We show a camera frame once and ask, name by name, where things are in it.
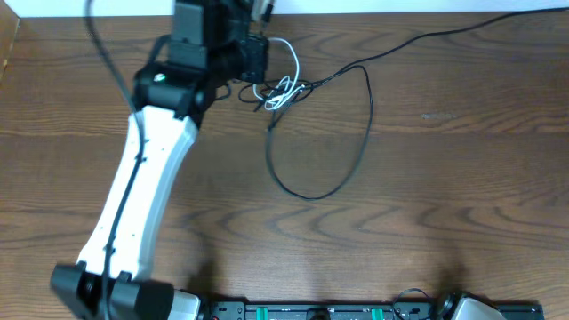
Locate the short black cable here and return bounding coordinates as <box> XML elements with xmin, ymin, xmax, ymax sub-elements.
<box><xmin>237</xmin><ymin>78</ymin><xmax>315</xmax><ymax>113</ymax></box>

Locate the white cable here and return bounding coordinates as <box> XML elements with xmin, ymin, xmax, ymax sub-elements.
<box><xmin>252</xmin><ymin>36</ymin><xmax>308</xmax><ymax>112</ymax></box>

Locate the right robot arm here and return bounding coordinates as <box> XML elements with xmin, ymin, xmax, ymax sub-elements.
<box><xmin>432</xmin><ymin>292</ymin><xmax>506</xmax><ymax>320</ymax></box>

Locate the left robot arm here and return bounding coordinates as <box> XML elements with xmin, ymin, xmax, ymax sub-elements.
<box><xmin>50</xmin><ymin>0</ymin><xmax>273</xmax><ymax>319</ymax></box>

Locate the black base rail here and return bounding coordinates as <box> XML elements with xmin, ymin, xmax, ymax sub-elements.
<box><xmin>196</xmin><ymin>288</ymin><xmax>545</xmax><ymax>320</ymax></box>

